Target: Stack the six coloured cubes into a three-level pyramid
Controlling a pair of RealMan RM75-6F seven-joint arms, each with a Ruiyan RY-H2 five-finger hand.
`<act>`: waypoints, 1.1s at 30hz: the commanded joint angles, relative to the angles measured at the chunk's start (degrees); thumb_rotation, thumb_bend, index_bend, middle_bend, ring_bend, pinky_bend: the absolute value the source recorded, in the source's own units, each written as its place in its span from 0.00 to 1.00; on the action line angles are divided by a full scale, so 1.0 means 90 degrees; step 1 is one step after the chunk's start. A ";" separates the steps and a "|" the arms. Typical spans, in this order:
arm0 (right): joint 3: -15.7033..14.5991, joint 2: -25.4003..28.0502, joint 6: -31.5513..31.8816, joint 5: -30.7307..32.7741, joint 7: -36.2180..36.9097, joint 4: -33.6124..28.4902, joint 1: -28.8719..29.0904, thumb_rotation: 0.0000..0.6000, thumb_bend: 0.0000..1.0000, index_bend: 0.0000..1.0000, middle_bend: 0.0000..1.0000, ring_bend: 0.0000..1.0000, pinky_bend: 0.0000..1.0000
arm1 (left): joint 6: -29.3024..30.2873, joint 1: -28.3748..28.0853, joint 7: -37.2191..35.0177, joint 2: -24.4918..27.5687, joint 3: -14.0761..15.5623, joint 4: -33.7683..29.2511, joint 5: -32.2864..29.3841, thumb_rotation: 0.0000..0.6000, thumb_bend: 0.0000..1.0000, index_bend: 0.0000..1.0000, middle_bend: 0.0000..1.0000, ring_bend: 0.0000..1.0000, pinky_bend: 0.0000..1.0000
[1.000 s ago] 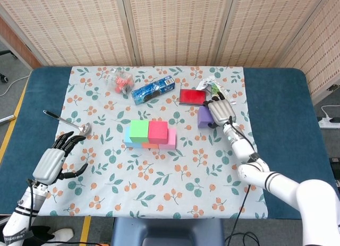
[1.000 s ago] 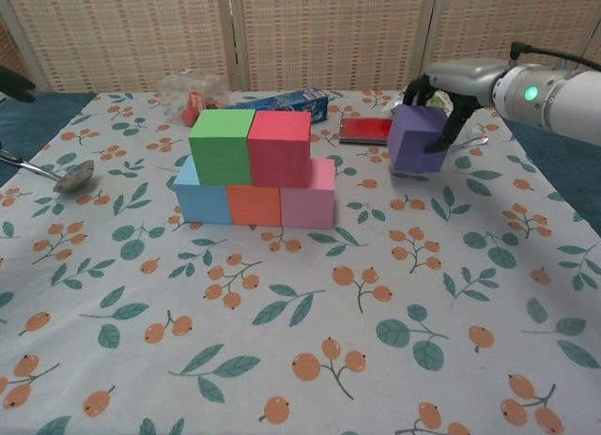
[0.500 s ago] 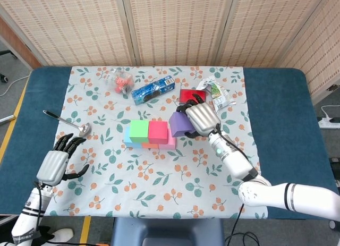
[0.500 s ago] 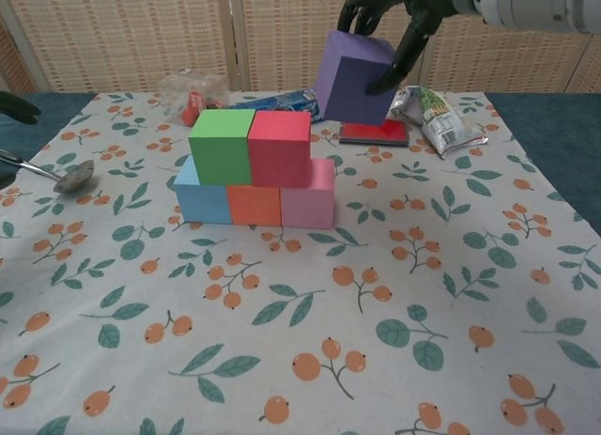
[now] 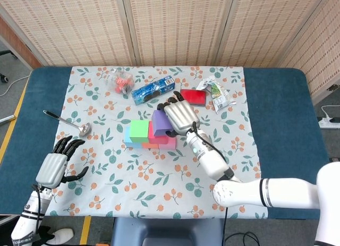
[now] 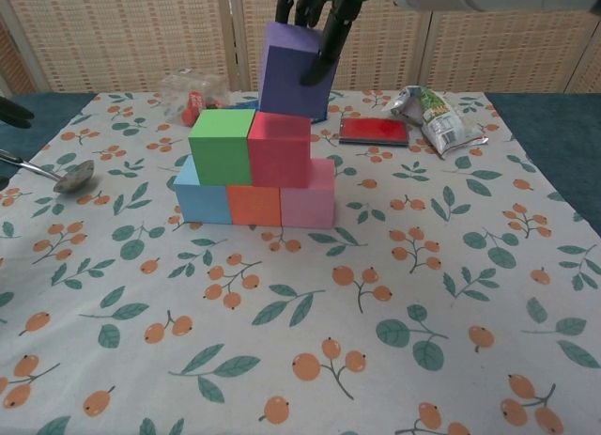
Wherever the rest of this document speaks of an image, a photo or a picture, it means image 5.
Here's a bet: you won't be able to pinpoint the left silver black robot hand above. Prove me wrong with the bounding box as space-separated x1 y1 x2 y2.
35 135 90 190

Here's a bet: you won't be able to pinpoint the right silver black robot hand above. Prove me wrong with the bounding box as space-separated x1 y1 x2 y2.
156 90 200 137

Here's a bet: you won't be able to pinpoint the purple foam block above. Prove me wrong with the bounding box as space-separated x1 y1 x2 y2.
151 109 173 137

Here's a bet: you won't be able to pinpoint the pink foam block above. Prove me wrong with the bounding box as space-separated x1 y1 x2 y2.
158 135 177 150

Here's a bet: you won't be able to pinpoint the magenta red foam block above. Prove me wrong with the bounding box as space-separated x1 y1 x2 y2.
148 121 169 146

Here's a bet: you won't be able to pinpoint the green foam block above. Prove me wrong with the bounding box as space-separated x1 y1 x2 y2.
129 120 150 144

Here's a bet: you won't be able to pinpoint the light blue foam block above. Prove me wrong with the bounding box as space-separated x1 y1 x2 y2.
124 126 143 149

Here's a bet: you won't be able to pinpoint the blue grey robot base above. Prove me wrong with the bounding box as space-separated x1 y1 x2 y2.
111 218 226 246

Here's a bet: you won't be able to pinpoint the flat red case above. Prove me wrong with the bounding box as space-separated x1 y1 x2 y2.
180 88 208 107

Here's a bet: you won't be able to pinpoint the blue cookie box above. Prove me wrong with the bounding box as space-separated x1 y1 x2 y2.
131 75 176 106

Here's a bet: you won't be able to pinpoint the crumpled green white snack packet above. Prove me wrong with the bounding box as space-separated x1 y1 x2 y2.
196 75 236 114

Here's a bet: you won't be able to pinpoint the black trouser leg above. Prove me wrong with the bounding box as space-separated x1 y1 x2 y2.
34 226 56 245

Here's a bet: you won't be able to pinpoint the floral fruit print tablecloth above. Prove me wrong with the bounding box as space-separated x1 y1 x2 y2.
37 66 268 219

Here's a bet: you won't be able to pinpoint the white shoe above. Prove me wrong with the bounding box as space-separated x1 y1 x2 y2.
49 227 74 246

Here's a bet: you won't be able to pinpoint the clear bag red contents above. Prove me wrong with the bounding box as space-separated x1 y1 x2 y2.
103 67 134 95

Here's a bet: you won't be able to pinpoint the bamboo folding screen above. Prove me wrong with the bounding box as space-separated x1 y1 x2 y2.
0 0 340 105

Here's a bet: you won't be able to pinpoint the black office chair base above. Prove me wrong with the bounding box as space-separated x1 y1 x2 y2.
0 49 18 84

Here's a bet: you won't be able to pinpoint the white power strip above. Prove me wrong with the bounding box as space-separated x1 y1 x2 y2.
318 117 340 129

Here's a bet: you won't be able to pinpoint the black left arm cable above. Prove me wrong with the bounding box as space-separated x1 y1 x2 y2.
31 184 45 246

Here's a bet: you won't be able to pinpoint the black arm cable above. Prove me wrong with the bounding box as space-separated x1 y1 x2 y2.
31 184 45 246
192 121 260 246

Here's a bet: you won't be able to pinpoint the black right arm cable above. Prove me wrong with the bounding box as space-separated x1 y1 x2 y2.
192 121 260 246

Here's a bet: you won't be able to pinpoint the metal ladle black handle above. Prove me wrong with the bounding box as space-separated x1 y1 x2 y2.
42 110 92 137

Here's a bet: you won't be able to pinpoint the white floor cable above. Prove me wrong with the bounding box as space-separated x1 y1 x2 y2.
0 75 30 97

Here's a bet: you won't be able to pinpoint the white charger cable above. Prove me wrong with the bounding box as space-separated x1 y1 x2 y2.
321 105 340 119

